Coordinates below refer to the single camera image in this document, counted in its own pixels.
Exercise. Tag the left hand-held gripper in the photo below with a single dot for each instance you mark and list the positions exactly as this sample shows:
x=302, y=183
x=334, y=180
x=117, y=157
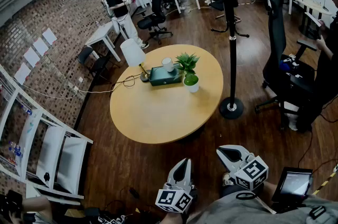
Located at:
x=171, y=199

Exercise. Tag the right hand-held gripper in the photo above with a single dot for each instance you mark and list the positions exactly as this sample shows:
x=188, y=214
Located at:
x=251, y=170

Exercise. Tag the green plant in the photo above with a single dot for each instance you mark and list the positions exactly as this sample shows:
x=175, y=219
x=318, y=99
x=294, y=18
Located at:
x=190, y=85

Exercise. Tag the person's left forearm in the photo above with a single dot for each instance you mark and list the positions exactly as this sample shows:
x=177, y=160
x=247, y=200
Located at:
x=171, y=219

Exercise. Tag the person's left shoe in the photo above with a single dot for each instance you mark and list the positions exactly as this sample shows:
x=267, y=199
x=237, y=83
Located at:
x=227, y=179

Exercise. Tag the person's black trousers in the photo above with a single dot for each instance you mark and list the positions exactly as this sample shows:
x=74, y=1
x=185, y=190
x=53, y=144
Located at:
x=228, y=191

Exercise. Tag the black elongated device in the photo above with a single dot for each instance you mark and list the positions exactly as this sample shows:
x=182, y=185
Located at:
x=134, y=193

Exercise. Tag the person's grey shirt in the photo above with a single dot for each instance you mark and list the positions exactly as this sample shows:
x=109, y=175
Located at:
x=232, y=209

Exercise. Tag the black chest display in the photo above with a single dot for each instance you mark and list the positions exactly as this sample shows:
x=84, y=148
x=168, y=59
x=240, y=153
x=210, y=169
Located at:
x=293, y=183

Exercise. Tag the spare gripper device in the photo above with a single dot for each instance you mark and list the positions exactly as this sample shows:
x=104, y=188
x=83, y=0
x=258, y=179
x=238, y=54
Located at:
x=111, y=220

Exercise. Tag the black coat rack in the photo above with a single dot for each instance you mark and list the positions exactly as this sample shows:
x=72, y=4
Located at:
x=232, y=59

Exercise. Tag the yellow black striped tape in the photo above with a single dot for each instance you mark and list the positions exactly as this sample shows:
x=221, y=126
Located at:
x=326, y=180

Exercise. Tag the dark green box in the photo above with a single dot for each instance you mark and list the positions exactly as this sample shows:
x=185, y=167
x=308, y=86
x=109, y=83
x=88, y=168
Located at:
x=161, y=77

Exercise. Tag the spare white gripper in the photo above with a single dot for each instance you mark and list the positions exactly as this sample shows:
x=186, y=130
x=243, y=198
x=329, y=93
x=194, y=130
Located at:
x=296, y=75
x=293, y=60

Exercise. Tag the white metal shelf rack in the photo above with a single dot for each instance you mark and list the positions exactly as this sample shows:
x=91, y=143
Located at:
x=79, y=135

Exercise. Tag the white fabric panel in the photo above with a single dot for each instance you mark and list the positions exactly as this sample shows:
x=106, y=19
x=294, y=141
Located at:
x=27, y=138
x=71, y=164
x=50, y=154

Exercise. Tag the white cup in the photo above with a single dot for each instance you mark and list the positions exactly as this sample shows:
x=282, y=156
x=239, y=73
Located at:
x=168, y=64

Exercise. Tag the cardboard box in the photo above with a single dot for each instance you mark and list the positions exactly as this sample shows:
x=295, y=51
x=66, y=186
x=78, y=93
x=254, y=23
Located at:
x=75, y=213

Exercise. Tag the black high-back office chair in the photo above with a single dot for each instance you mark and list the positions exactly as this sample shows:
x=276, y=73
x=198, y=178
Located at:
x=276, y=32

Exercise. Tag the white shade table lamp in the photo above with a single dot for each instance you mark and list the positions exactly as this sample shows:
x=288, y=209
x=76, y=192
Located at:
x=132, y=52

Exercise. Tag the small black gadget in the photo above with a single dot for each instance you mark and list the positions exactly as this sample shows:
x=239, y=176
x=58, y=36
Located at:
x=47, y=176

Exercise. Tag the black cantilever chair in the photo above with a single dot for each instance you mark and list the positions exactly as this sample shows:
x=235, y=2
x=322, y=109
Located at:
x=216, y=5

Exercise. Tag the black folding chair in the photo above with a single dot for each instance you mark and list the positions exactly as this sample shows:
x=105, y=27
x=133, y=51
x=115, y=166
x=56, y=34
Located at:
x=85, y=55

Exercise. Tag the white clipboard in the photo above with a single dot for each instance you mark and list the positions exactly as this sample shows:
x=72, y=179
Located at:
x=313, y=19

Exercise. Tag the small white desk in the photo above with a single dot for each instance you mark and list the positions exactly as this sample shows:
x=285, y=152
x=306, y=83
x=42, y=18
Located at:
x=101, y=31

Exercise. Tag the cluster of water bottles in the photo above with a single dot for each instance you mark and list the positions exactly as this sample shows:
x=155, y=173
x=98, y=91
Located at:
x=17, y=151

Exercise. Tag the round white table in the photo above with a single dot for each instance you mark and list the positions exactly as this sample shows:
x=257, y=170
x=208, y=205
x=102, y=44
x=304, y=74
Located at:
x=306, y=1

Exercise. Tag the white paper sheet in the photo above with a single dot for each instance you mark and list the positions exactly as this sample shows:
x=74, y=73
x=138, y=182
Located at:
x=40, y=46
x=31, y=57
x=49, y=36
x=22, y=73

